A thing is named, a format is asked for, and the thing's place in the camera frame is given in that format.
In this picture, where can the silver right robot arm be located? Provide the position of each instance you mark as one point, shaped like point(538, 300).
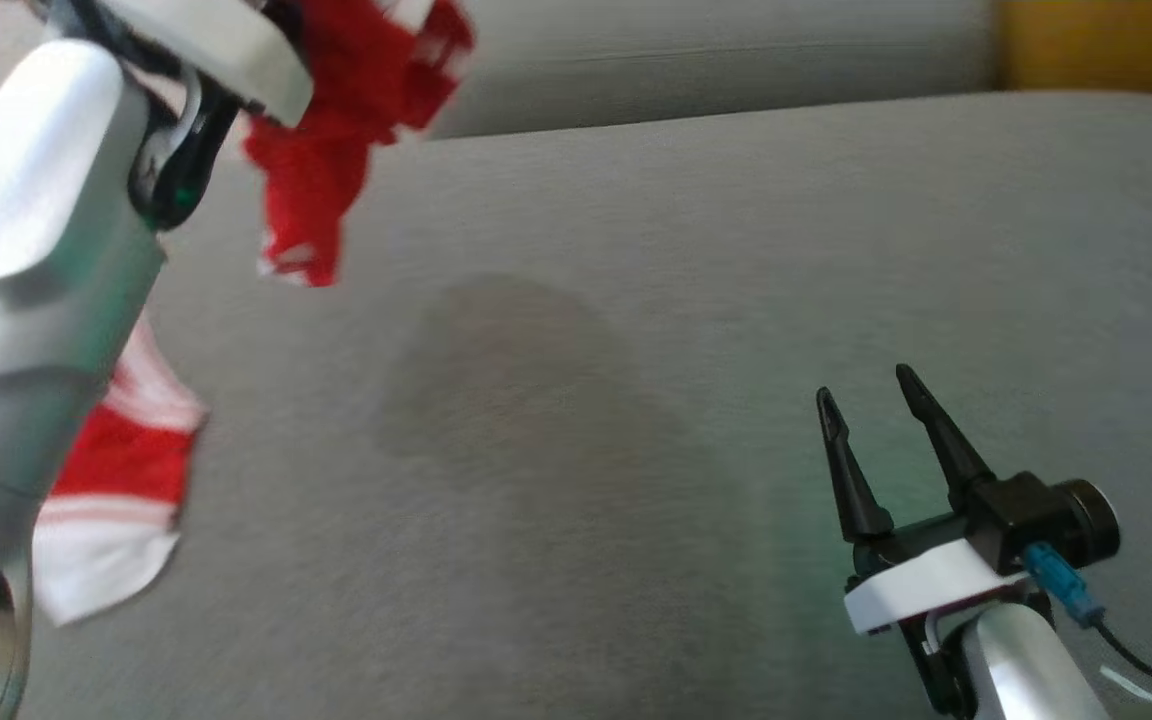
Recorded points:
point(1026, 670)

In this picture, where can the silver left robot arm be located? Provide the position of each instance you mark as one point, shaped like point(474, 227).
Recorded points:
point(26, 300)

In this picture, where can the round black right wrist camera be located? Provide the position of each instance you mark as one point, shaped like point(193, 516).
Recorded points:
point(1086, 520)

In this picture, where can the red and white basketball jersey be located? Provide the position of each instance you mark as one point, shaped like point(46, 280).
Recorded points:
point(336, 120)

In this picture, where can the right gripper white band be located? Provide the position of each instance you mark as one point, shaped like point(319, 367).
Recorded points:
point(936, 585)

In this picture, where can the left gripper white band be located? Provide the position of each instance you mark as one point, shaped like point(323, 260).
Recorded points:
point(226, 50)

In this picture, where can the grey fabric sofa seat cushion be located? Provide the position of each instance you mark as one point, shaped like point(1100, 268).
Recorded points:
point(636, 400)

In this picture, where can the grey fabric sofa back cushion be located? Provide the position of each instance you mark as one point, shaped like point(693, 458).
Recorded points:
point(716, 60)

